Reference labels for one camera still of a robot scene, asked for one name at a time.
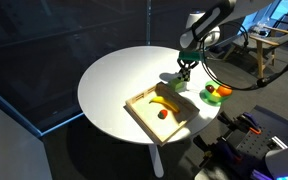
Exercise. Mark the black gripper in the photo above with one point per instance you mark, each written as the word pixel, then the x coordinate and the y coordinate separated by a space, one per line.
pixel 186 64

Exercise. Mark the red toy strawberry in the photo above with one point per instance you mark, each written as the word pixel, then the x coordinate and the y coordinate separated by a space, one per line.
pixel 162 114

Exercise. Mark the black white square plush toy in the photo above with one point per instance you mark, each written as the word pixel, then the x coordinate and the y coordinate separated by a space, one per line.
pixel 184 75

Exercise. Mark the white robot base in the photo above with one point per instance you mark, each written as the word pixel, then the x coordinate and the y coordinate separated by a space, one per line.
pixel 277 163

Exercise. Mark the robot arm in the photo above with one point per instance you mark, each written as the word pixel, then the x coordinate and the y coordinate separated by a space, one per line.
pixel 200 23

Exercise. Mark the dark purple toy plum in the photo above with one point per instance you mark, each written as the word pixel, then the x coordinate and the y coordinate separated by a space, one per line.
pixel 210 88

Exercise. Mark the yellow toy lemon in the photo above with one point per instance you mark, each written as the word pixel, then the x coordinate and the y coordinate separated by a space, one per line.
pixel 215 94

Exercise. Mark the orange toy fruit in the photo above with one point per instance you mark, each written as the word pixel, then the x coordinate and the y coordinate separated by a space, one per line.
pixel 224 91

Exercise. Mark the yellow toy banana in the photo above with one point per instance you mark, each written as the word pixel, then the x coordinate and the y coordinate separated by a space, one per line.
pixel 167 103

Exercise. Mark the wooden tray box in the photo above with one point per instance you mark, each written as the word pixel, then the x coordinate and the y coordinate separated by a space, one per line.
pixel 146 113

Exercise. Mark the green cube block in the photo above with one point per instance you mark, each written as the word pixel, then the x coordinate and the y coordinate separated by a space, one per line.
pixel 176 84

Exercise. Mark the green plastic bowl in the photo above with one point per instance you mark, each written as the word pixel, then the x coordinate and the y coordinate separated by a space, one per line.
pixel 209 99

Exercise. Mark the white round table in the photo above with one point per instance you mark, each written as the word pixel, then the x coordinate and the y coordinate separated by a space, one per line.
pixel 118 76

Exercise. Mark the purple orange clamp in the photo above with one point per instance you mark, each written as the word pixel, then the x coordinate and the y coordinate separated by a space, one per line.
pixel 244 122
pixel 222 150

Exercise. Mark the wooden chair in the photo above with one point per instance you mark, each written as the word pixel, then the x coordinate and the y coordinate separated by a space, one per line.
pixel 263 46

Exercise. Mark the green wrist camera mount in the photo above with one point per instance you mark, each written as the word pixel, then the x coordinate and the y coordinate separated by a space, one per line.
pixel 191 56

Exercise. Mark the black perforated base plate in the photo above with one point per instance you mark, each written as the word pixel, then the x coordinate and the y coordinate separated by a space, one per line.
pixel 253 148

